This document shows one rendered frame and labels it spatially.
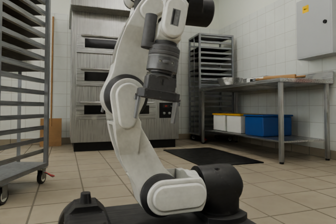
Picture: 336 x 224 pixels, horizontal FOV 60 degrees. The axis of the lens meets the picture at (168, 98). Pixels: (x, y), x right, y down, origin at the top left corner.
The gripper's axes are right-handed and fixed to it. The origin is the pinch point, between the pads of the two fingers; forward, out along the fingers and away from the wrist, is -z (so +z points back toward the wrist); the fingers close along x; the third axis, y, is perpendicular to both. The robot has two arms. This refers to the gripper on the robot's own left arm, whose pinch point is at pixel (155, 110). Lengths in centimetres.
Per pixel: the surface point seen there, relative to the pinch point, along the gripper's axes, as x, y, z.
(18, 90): 63, -133, 3
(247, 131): -181, -250, -3
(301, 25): -209, -206, 129
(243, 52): -220, -356, 126
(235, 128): -179, -278, -2
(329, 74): -232, -181, 71
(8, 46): 71, -122, 29
